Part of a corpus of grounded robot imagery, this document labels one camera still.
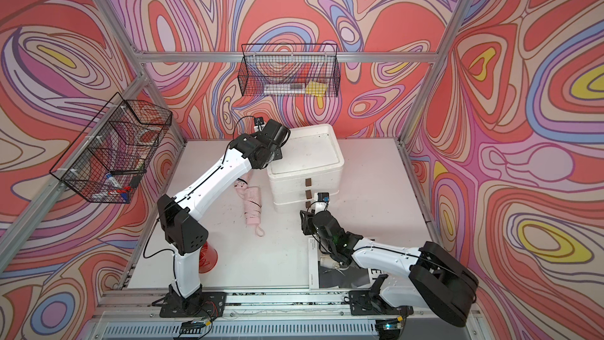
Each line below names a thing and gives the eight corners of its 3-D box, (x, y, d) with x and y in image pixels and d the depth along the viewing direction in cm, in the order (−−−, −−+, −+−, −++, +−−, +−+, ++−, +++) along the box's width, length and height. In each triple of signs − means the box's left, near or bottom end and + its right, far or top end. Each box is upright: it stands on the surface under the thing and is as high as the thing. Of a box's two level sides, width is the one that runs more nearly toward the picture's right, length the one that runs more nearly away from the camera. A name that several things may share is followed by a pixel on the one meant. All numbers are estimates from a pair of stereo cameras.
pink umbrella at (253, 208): (247, 238, 89) (244, 234, 86) (245, 194, 103) (243, 188, 99) (264, 235, 90) (262, 230, 87) (260, 191, 103) (258, 185, 100)
